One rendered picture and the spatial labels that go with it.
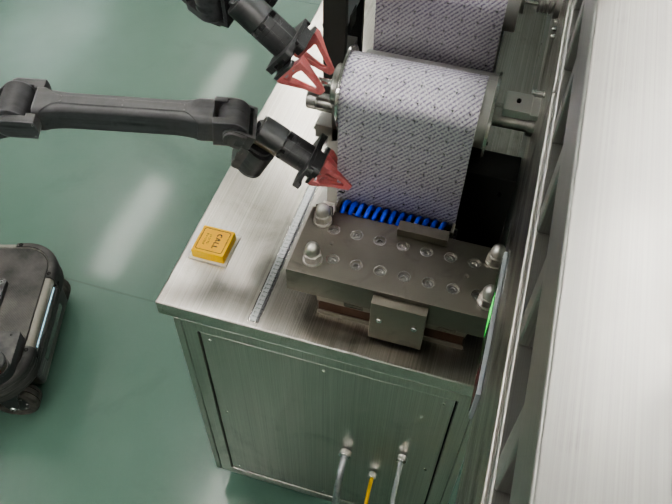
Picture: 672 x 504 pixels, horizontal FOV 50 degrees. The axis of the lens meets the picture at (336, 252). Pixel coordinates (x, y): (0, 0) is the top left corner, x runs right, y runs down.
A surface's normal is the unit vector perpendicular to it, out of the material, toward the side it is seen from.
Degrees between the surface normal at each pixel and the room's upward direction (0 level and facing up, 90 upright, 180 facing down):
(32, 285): 0
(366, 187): 90
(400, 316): 90
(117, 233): 0
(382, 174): 90
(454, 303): 0
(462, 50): 92
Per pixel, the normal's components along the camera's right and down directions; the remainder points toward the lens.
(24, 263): 0.01, -0.62
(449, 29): -0.29, 0.77
